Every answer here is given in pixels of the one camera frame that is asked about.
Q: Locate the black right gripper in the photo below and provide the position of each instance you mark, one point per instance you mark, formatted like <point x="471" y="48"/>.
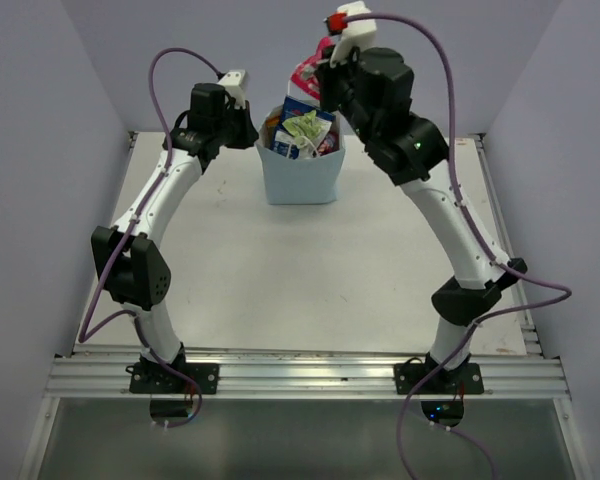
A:
<point x="326" y="74"/>

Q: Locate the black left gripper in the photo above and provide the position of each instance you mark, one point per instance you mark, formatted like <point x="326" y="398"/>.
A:
<point x="249" y="133"/>

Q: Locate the red small snack packet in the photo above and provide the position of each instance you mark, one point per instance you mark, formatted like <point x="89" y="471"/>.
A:
<point x="303" y="75"/>

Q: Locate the blue white snack bag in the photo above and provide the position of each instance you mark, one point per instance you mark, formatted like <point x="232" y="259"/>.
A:
<point x="284" y="144"/>

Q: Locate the green small snack packet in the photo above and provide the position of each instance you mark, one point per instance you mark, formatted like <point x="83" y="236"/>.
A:
<point x="306" y="126"/>

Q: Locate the light blue paper bag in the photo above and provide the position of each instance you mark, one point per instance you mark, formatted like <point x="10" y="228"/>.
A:
<point x="302" y="181"/>

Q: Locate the purple Fox's candy bag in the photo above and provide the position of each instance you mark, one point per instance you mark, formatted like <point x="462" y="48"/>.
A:
<point x="329" y="144"/>

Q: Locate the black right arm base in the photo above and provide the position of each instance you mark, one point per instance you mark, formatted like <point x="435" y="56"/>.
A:
<point x="466" y="379"/>

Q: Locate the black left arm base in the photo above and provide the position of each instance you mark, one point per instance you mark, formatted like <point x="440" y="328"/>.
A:
<point x="178" y="377"/>

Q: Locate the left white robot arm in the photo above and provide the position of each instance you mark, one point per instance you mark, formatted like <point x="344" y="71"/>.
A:
<point x="129" y="263"/>

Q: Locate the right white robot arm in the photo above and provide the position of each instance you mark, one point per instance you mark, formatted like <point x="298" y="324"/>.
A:
<point x="415" y="157"/>

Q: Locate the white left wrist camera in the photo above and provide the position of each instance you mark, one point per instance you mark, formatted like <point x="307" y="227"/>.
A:
<point x="235" y="83"/>

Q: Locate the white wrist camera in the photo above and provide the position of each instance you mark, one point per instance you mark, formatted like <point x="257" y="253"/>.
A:
<point x="235" y="83"/>
<point x="350" y="34"/>

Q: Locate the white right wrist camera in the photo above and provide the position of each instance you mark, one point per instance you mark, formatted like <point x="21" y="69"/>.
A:
<point x="350" y="34"/>

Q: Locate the aluminium rail frame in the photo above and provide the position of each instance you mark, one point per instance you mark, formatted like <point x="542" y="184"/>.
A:
<point x="306" y="310"/>

